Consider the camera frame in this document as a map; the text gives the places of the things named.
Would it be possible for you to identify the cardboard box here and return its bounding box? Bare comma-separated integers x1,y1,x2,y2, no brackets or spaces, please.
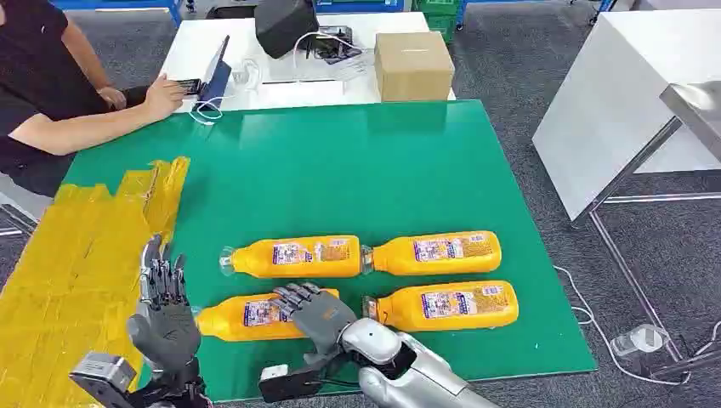
373,31,457,104

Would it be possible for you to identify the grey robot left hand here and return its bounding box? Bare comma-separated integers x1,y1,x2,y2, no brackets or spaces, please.
127,233,202,376

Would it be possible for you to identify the green crate stack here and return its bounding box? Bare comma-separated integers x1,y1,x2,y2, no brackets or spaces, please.
412,0,462,44

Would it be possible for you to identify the white panel table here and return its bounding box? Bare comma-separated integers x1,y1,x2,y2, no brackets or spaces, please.
531,8,721,222

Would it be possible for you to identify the white charging cable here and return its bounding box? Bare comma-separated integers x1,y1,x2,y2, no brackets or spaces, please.
188,96,224,126

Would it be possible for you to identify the yellow sheet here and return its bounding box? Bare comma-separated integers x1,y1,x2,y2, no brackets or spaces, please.
0,156,191,408

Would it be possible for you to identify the person's hand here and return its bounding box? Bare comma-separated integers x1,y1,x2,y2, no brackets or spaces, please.
96,85,128,111
143,73,190,119

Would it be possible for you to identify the clear bag with charger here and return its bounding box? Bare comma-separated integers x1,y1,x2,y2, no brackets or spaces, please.
230,56,264,93

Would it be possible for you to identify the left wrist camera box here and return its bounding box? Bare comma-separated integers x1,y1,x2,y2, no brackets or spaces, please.
69,351,139,408

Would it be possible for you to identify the long white cable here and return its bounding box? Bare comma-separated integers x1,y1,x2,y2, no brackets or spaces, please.
554,264,721,388

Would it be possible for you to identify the orange drink bottle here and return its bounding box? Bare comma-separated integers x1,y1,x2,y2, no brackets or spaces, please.
360,229,503,277
218,235,363,280
361,280,520,333
191,288,341,343

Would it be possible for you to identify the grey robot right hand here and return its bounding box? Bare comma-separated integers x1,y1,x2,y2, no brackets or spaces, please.
269,282,358,367

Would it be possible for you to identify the blue rack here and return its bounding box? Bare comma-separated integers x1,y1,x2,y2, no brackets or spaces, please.
315,0,406,14
50,0,185,26
455,0,618,29

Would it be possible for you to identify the white looped cable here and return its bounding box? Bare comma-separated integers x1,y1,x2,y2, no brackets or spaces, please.
292,31,361,70

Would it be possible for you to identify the clear plastic bottle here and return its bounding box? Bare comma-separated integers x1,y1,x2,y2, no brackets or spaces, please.
610,324,672,359

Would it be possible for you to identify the black device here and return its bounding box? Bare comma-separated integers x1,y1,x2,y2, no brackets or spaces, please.
306,25,363,64

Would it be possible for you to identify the person's right hand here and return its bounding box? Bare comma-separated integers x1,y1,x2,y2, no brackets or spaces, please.
143,73,190,119

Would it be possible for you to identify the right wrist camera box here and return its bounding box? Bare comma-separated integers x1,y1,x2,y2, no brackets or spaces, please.
258,364,339,404

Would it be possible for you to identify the steel bench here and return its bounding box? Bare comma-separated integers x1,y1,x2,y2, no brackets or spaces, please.
571,80,721,378

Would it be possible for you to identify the black bag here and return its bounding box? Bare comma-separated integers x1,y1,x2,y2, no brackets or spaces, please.
253,0,321,60

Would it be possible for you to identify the green mat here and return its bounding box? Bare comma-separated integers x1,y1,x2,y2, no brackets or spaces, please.
56,99,599,404

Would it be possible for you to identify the black chair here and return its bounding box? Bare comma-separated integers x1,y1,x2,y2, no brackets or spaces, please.
205,4,258,20

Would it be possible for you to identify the person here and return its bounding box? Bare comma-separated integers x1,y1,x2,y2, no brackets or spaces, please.
0,0,190,198

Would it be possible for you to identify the person's left hand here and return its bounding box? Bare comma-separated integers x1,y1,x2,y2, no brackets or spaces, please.
96,85,128,111

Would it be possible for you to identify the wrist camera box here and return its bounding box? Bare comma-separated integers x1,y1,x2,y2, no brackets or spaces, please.
258,364,339,404
69,351,139,408

